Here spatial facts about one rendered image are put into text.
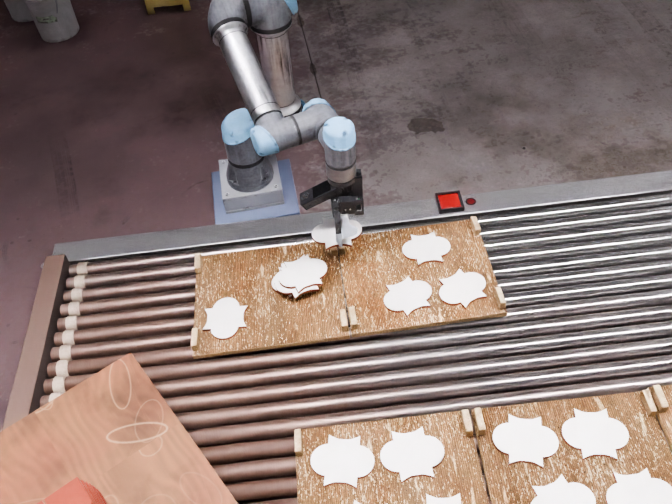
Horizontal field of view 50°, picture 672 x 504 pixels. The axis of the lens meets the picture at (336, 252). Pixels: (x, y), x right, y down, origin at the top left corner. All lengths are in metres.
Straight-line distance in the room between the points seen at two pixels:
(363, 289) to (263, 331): 0.29
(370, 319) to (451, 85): 2.57
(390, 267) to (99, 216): 2.11
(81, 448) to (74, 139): 2.85
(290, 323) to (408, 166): 1.95
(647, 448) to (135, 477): 1.12
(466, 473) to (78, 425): 0.88
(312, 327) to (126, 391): 0.49
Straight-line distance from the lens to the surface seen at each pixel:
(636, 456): 1.78
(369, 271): 2.01
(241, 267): 2.08
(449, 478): 1.68
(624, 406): 1.83
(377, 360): 1.85
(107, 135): 4.33
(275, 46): 2.06
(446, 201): 2.21
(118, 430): 1.74
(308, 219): 2.20
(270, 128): 1.76
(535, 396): 1.82
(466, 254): 2.06
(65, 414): 1.81
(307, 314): 1.94
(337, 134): 1.69
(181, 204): 3.73
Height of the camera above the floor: 2.46
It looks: 48 degrees down
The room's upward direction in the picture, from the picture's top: 7 degrees counter-clockwise
